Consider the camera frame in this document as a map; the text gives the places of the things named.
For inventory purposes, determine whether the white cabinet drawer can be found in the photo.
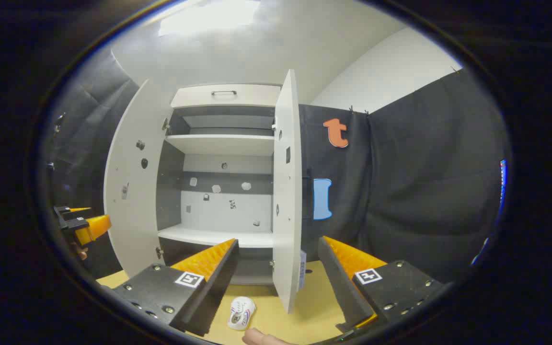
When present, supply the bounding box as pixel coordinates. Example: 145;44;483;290
171;84;281;108

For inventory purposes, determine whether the white shoe cabinet door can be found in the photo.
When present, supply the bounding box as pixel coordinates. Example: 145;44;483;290
271;69;303;314
103;79;176;278

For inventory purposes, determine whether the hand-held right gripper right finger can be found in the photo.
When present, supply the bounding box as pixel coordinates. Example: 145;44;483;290
318;236;445;334

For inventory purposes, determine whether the white shoe cabinet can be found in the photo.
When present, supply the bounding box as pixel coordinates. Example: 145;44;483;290
155;84;281;287

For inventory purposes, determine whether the black backdrop cloth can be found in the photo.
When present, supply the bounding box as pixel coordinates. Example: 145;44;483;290
300;67;511;283
48;48;140;279

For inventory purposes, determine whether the white canvas shoe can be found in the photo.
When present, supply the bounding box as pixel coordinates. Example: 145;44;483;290
227;297;257;331

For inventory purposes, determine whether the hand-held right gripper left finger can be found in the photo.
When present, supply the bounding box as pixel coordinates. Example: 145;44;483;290
112;238;240;337

